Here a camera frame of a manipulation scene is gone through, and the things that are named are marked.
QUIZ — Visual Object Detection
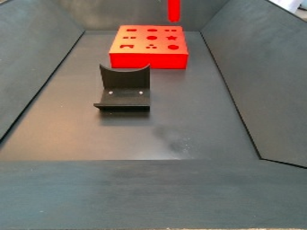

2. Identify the red board with shaped holes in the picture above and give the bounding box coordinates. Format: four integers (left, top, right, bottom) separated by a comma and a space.
110, 25, 189, 69

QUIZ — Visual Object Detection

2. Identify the red star-shaped peg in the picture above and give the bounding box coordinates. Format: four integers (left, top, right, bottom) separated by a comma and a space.
169, 0, 182, 22

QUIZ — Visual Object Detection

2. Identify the black curved holder bracket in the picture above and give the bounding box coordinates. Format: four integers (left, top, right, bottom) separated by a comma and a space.
94, 66, 150, 110

